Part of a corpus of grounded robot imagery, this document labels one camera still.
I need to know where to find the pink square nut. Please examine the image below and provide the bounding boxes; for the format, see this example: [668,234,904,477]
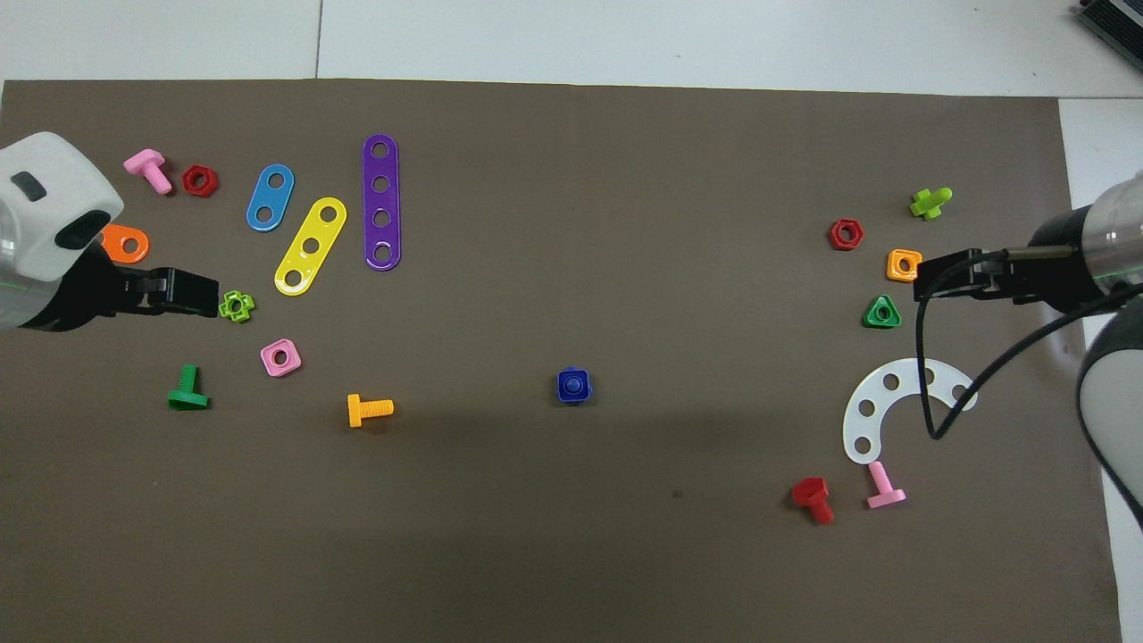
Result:
[260,338,303,379]

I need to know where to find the red plastic bolt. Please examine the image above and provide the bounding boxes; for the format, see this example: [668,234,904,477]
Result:
[791,477,836,526]

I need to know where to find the orange plastic bolt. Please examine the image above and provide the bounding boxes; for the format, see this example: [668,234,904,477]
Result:
[346,393,395,430]

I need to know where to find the black ribbed device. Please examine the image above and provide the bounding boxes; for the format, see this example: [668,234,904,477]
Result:
[1074,0,1143,50]

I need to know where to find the orange three-hole corner plate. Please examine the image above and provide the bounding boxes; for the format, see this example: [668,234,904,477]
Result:
[100,223,151,265]

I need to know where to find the lime green cross bolt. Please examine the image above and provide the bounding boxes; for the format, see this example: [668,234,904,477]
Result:
[909,187,954,221]

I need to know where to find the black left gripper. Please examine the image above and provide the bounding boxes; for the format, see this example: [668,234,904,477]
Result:
[16,245,221,334]

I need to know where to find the pink plastic bolt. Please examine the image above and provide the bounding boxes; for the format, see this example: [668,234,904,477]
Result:
[122,148,174,196]
[865,460,907,511]

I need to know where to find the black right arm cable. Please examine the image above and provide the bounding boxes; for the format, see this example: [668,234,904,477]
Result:
[913,250,1143,441]

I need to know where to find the blue two-hole plate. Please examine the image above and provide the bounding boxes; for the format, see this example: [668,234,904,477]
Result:
[246,163,296,233]

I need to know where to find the yellow three-hole plate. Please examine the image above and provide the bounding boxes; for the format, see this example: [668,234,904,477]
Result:
[273,196,348,296]

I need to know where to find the dark green plastic bolt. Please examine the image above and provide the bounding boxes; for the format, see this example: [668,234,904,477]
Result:
[167,363,212,412]

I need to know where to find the purple four-hole plate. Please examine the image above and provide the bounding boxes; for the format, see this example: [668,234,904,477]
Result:
[362,134,402,271]

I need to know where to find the brown table mat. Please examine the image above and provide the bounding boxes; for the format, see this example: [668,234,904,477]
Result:
[0,79,1124,643]

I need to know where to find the white curved five-hole plate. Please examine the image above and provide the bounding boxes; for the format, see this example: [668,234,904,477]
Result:
[842,357,980,466]

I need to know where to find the green triangle nut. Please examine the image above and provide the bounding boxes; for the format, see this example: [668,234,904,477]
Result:
[862,294,903,330]

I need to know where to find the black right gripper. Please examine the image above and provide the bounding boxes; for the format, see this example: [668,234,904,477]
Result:
[913,210,1105,315]

